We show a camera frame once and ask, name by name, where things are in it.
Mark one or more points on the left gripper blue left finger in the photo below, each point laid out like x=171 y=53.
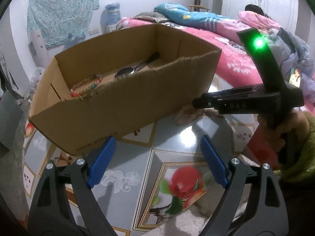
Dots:
x=98 y=161

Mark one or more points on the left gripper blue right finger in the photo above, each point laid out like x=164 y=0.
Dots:
x=218 y=165

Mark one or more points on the purple black smart watch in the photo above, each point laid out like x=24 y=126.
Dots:
x=131 y=70

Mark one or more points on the person's right hand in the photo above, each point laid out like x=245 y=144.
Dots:
x=294 y=132

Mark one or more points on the grey blue crumpled quilt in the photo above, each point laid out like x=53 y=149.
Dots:
x=293 y=54

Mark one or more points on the red floral bed quilt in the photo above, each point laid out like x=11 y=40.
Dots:
x=187 y=67

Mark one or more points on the brown cardboard box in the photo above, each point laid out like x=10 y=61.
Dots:
x=67 y=107

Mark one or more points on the pink blanket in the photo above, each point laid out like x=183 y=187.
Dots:
x=258 y=21

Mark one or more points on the grey flat board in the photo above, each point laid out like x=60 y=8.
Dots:
x=11 y=114

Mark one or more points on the white plastic bag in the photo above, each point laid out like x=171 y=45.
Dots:
x=37 y=75

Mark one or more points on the white cylindrical heater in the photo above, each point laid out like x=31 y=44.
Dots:
x=41 y=54

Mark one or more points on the teal patterned pillow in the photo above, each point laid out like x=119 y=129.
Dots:
x=200 y=20

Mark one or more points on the blue water jug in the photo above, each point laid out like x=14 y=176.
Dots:
x=113 y=15

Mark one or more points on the teal floral hanging cloth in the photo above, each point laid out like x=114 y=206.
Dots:
x=56 y=19

